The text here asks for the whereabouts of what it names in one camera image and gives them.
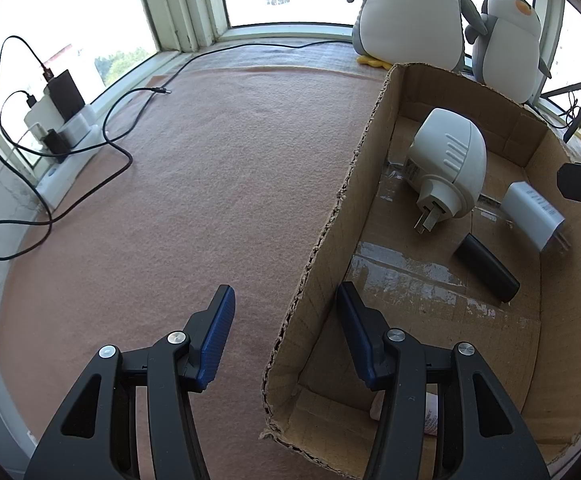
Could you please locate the white power strip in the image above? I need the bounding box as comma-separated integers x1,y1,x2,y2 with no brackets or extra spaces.
36,104,104,210

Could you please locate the brown cardboard box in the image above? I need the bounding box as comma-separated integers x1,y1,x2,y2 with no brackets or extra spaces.
262,64,581,478

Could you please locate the pink tube grey cap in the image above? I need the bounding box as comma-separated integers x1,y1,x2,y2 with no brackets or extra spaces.
370,391,438,437

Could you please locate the black cylinder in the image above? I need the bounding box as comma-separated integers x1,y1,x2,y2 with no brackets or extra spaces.
455,233,521,304

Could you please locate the small plush penguin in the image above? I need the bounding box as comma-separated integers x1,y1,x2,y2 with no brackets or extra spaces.
464,0,552,103

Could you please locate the large plush penguin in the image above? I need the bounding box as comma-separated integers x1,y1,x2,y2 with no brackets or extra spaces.
347,0,487,72

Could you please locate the white round plug device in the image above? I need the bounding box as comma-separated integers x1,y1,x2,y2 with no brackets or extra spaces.
402,107,487,233

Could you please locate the white USB charger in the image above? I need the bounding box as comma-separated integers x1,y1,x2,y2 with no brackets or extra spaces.
501,181,571,252

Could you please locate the checkered cloth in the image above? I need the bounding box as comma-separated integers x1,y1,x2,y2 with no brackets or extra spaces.
167,40,387,81

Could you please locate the pink felt mat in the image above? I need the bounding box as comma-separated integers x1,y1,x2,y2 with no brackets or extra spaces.
0,66,384,479

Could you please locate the black plug adapter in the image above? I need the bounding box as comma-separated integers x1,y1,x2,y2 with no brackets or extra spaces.
42,129,71,164

